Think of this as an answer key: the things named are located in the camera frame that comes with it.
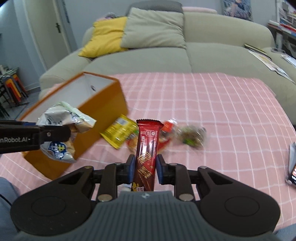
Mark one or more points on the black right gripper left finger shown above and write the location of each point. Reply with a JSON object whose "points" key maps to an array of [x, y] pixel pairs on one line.
{"points": [[114, 175]]}

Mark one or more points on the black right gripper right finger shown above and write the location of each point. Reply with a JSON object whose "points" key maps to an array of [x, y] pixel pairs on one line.
{"points": [[176, 175]]}

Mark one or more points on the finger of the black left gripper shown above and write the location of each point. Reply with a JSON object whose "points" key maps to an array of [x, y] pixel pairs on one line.
{"points": [[54, 134]]}

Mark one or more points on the red chocolate stick packet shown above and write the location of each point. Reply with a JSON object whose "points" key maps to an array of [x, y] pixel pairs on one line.
{"points": [[147, 145]]}

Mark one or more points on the clear bag green candies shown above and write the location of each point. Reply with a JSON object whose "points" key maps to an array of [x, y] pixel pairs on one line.
{"points": [[193, 136]]}

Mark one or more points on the clear bag red label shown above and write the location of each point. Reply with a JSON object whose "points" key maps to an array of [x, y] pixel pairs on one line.
{"points": [[166, 135]]}

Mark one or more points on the yellow snack packet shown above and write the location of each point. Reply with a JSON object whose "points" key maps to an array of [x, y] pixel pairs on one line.
{"points": [[117, 133]]}

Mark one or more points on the stacked colourful stools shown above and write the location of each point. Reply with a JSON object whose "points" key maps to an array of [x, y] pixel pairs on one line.
{"points": [[13, 92]]}

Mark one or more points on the orange cardboard box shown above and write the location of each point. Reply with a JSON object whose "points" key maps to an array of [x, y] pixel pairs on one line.
{"points": [[88, 104]]}

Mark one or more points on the pink checkered tablecloth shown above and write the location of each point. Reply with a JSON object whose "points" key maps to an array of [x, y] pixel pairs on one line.
{"points": [[233, 125]]}

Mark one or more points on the white door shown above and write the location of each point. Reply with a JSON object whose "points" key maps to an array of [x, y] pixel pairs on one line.
{"points": [[46, 31]]}

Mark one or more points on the yellow cushion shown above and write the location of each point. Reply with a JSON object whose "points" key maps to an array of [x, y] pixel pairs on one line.
{"points": [[106, 38]]}

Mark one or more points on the beige fabric sofa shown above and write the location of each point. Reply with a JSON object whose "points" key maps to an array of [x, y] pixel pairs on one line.
{"points": [[214, 43]]}

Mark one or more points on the beige cushion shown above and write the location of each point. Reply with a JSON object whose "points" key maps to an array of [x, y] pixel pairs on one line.
{"points": [[150, 29]]}

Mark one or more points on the magazine on sofa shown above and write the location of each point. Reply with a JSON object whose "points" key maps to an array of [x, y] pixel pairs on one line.
{"points": [[270, 65]]}

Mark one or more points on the dark book on sofa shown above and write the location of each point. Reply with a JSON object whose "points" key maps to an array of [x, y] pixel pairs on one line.
{"points": [[254, 49]]}

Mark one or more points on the white papers on sofa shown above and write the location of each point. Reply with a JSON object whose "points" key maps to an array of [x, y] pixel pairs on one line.
{"points": [[289, 59]]}

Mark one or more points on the pink blanket behind sofa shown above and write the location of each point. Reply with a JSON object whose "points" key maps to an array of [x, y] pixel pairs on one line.
{"points": [[194, 9]]}

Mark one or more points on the grey cushion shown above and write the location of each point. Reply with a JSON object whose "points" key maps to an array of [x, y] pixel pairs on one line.
{"points": [[173, 6]]}

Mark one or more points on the anime girl poster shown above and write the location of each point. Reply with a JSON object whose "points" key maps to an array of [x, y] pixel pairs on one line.
{"points": [[238, 9]]}

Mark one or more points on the cluttered desk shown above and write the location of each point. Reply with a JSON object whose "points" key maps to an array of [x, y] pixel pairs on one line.
{"points": [[283, 28]]}

